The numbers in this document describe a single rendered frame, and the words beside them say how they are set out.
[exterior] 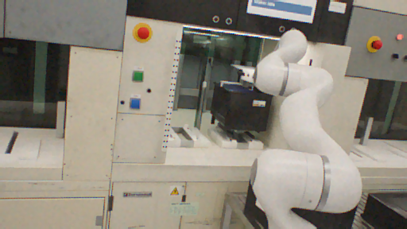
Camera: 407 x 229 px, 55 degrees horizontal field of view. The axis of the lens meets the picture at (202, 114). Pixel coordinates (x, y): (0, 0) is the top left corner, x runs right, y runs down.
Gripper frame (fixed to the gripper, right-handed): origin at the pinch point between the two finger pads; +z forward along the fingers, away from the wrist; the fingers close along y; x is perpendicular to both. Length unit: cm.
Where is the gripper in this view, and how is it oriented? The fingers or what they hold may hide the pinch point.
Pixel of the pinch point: (246, 71)
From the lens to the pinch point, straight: 184.4
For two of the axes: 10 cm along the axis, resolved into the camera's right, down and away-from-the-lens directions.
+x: 1.5, -9.6, -2.4
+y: 9.4, 0.6, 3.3
